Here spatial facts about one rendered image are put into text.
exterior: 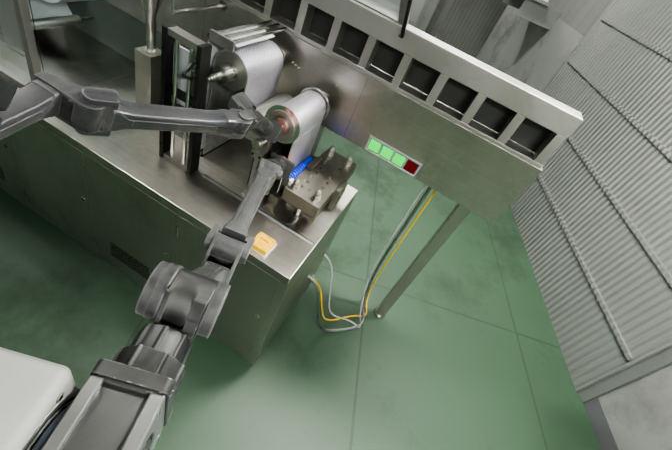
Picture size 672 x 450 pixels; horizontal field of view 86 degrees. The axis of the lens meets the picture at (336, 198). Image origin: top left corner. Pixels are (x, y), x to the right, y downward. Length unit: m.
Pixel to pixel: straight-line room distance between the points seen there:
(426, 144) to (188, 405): 1.60
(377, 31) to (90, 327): 1.90
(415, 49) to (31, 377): 1.33
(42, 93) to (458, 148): 1.28
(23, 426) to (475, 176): 1.44
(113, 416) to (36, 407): 0.07
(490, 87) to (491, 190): 0.41
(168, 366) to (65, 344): 1.72
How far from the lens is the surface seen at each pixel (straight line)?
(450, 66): 1.43
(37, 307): 2.35
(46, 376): 0.48
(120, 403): 0.49
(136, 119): 0.97
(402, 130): 1.54
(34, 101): 0.93
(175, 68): 1.42
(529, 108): 1.45
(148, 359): 0.51
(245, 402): 2.08
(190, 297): 0.53
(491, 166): 1.53
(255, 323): 1.71
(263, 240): 1.37
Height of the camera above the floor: 1.96
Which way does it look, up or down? 39 degrees down
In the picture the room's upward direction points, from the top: 25 degrees clockwise
